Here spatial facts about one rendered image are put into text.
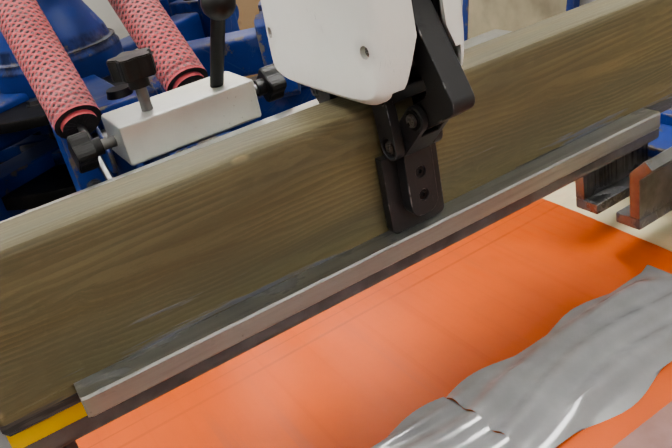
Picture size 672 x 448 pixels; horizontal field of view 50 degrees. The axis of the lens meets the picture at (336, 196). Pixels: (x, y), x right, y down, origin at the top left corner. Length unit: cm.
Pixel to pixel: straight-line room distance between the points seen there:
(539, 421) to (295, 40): 23
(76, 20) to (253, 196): 83
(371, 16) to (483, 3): 296
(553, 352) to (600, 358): 3
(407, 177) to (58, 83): 52
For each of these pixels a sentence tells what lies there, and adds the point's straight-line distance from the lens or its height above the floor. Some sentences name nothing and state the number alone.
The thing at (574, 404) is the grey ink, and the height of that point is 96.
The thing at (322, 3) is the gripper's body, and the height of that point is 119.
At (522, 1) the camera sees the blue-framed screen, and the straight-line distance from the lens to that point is 308.
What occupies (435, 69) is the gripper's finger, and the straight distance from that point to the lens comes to 29.
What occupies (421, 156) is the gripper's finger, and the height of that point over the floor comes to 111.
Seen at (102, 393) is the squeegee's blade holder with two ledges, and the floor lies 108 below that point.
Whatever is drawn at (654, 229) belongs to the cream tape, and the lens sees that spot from 57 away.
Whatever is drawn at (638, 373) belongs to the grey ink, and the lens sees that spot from 44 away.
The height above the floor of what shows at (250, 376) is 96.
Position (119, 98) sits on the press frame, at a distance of 84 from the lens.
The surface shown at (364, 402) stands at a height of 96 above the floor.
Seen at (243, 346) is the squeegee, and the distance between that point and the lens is 35.
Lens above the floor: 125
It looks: 26 degrees down
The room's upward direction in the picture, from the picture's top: 12 degrees counter-clockwise
